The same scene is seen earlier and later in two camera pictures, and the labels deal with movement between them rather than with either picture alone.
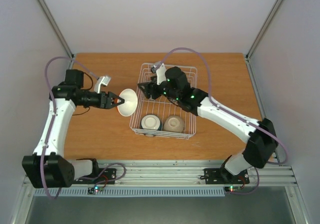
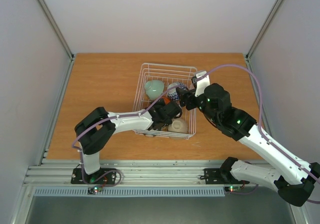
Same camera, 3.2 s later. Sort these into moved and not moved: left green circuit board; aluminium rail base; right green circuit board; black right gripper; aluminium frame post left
Moved: black right gripper
Not moved: left green circuit board; right green circuit board; aluminium rail base; aluminium frame post left
